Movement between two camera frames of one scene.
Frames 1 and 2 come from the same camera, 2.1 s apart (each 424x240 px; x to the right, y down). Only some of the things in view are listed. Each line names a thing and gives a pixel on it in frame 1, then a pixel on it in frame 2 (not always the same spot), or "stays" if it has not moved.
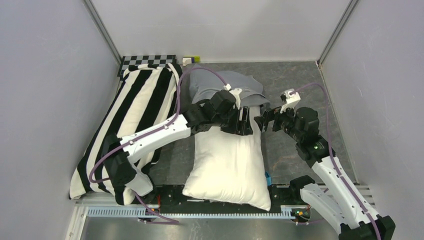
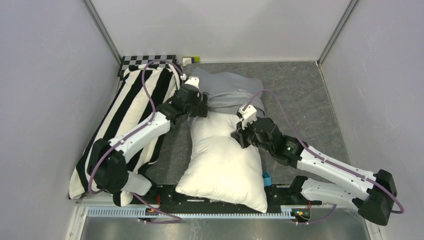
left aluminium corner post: (102, 30) stays
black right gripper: (268, 115) -> (239, 135)
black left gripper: (246, 128) -> (200, 109)
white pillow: (231, 167) stays
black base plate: (174, 199) stays
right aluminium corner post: (338, 30) stays
